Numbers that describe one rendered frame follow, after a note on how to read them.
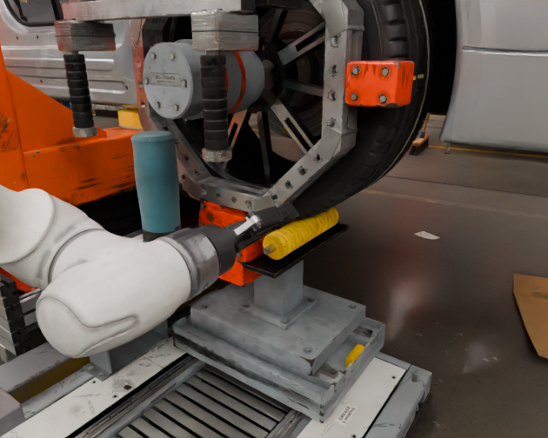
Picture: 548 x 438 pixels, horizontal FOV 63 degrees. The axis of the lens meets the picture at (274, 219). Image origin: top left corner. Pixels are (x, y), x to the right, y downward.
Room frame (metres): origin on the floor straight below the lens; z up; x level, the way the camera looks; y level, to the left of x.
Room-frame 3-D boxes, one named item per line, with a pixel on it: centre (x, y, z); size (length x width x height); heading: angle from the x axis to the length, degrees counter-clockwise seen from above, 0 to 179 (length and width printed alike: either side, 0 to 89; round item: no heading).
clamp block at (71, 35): (0.88, 0.34, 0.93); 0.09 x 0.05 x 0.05; 144
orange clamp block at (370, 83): (0.77, -0.17, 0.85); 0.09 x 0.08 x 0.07; 54
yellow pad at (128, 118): (1.40, 0.39, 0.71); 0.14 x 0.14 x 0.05; 54
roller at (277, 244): (0.96, -0.07, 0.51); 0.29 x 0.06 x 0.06; 144
